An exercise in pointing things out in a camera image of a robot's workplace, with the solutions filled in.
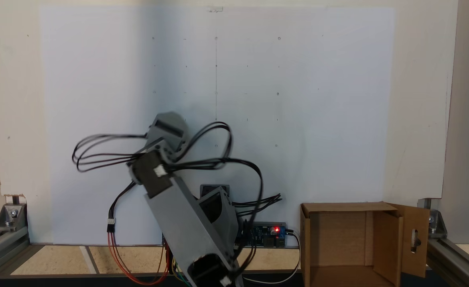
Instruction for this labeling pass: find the black cable with white connector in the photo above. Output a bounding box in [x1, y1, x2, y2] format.
[107, 181, 137, 233]

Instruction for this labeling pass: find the brown cardboard box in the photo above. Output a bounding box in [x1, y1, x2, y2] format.
[300, 201, 430, 287]

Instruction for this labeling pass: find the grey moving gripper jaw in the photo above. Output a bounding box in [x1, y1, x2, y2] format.
[149, 112, 189, 140]

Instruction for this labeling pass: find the black arm servo cable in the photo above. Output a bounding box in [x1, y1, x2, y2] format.
[171, 157, 283, 275]

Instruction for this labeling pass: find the aluminium frame rail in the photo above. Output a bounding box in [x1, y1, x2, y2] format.
[0, 229, 31, 281]
[426, 221, 469, 287]

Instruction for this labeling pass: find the white paper sheet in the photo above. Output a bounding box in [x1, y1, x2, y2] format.
[39, 5, 396, 246]

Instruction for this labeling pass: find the blue circuit board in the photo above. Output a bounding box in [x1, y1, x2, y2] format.
[238, 222, 287, 248]

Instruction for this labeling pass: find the orange red wire bundle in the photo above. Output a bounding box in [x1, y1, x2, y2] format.
[107, 229, 172, 285]

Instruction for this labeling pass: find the black wrist servo cable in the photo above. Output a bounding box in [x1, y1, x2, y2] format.
[72, 121, 234, 173]

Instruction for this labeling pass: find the aluminium corner bracket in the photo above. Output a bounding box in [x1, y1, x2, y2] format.
[0, 203, 28, 232]
[428, 209, 448, 238]

